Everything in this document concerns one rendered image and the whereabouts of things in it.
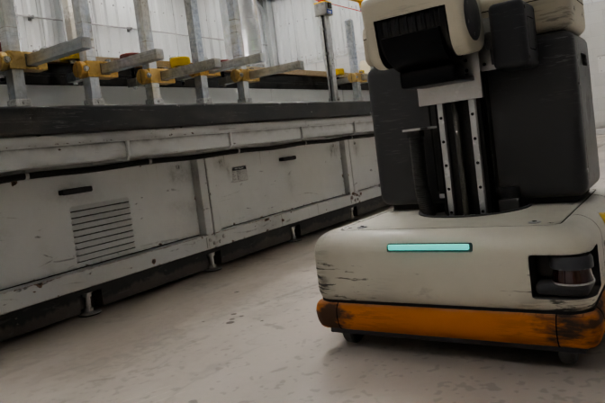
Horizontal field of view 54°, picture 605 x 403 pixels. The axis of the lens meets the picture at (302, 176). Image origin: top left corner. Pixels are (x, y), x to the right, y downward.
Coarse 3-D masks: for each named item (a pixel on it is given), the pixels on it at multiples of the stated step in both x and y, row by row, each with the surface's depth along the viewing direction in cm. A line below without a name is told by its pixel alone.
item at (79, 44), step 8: (72, 40) 153; (80, 40) 151; (88, 40) 153; (48, 48) 159; (56, 48) 157; (64, 48) 155; (72, 48) 154; (80, 48) 152; (88, 48) 153; (32, 56) 164; (40, 56) 162; (48, 56) 160; (56, 56) 158; (64, 56) 159; (32, 64) 165; (40, 64) 166; (0, 72) 173
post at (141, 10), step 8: (136, 0) 204; (144, 0) 204; (136, 8) 204; (144, 8) 204; (136, 16) 204; (144, 16) 204; (144, 24) 203; (144, 32) 203; (144, 40) 204; (152, 40) 206; (144, 48) 204; (152, 48) 206; (152, 64) 205; (152, 88) 204; (152, 96) 205; (160, 96) 207
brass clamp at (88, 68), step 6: (90, 60) 183; (78, 66) 181; (84, 66) 181; (90, 66) 183; (96, 66) 185; (78, 72) 182; (84, 72) 181; (90, 72) 183; (96, 72) 185; (102, 78) 190; (108, 78) 192
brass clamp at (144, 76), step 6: (138, 72) 203; (144, 72) 201; (150, 72) 203; (156, 72) 205; (138, 78) 204; (144, 78) 202; (150, 78) 203; (156, 78) 205; (174, 78) 212; (144, 84) 205; (162, 84) 211; (168, 84) 213
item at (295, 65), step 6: (300, 60) 234; (276, 66) 240; (282, 66) 238; (288, 66) 237; (294, 66) 235; (300, 66) 234; (252, 72) 247; (258, 72) 245; (264, 72) 244; (270, 72) 242; (276, 72) 240; (282, 72) 241; (222, 78) 256; (228, 78) 255; (252, 78) 249; (222, 84) 257; (228, 84) 258
